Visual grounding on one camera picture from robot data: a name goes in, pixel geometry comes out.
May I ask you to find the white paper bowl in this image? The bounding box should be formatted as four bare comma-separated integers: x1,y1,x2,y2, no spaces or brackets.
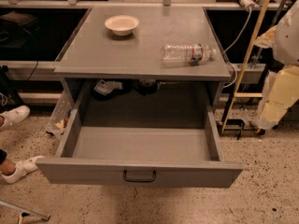
105,15,139,36

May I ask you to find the white sneaker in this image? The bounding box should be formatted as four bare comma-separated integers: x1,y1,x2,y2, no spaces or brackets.
0,105,30,132
0,156,42,184

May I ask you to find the black drawer handle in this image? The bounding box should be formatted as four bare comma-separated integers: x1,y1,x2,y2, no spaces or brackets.
123,171,156,183

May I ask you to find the grey open top drawer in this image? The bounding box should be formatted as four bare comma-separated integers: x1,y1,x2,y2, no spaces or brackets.
35,83,244,189

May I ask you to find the white power cable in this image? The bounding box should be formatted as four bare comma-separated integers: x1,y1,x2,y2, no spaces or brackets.
221,7,253,89

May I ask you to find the clear plastic bin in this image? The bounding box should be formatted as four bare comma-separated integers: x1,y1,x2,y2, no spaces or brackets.
46,91,72,139

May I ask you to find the white sneaker upper left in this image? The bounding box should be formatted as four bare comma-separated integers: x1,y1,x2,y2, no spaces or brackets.
0,105,30,132

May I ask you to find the white sneaker lower left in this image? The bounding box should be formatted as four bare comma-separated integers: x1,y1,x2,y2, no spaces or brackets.
0,156,42,184

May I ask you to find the grey metal cabinet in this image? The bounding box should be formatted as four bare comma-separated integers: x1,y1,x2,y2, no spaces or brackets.
53,5,232,110

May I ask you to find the clear plastic water bottle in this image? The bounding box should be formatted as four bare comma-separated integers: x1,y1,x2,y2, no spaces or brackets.
163,43,217,64

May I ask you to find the metal stand leg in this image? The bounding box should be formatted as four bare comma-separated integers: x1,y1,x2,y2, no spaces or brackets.
0,200,50,221

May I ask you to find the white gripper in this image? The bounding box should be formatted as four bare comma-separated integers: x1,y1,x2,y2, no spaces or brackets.
255,65,299,130

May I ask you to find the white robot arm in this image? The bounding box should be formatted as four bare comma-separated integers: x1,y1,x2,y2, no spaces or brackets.
254,0,299,130

